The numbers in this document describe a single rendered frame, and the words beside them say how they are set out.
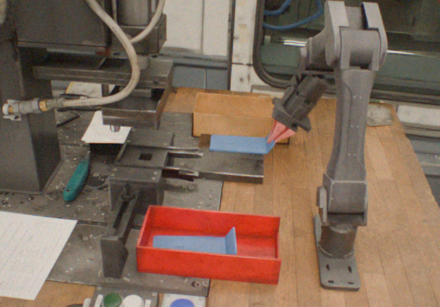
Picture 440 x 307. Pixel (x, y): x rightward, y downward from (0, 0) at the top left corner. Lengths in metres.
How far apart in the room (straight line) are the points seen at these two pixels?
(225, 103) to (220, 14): 0.32
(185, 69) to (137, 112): 0.73
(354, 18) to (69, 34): 0.51
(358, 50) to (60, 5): 0.51
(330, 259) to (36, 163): 0.62
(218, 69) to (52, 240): 0.83
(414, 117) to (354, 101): 0.80
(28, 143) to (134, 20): 0.34
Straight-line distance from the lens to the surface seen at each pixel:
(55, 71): 1.02
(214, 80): 1.65
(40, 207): 1.12
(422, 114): 1.69
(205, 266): 0.91
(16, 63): 1.01
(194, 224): 1.00
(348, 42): 0.89
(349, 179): 0.93
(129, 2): 0.93
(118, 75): 0.98
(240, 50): 1.57
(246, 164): 1.19
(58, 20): 0.95
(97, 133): 1.25
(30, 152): 1.10
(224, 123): 1.29
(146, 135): 1.16
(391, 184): 1.24
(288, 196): 1.13
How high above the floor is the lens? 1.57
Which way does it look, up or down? 31 degrees down
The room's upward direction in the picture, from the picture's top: 3 degrees clockwise
